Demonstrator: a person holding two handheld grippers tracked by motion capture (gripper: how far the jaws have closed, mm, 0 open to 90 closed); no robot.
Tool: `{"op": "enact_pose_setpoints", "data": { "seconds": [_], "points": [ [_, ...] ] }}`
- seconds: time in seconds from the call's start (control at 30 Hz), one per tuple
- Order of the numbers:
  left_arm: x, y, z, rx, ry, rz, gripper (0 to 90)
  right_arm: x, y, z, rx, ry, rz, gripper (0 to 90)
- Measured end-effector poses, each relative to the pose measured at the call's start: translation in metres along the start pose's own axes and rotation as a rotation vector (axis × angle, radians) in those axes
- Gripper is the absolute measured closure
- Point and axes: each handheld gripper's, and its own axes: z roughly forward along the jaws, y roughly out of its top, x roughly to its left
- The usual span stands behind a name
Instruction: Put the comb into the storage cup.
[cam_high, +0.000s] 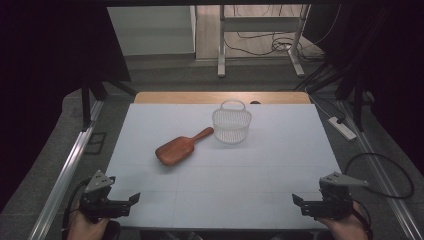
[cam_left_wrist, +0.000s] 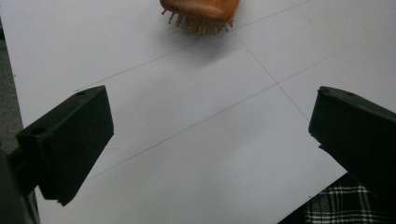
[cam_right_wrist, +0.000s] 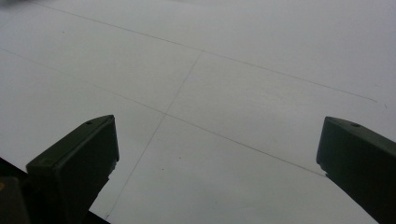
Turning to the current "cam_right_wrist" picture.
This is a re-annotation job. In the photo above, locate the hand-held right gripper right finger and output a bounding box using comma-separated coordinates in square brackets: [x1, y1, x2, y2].
[316, 116, 396, 224]

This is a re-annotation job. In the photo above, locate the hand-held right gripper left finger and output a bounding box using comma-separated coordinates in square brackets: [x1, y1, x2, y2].
[25, 114, 120, 224]

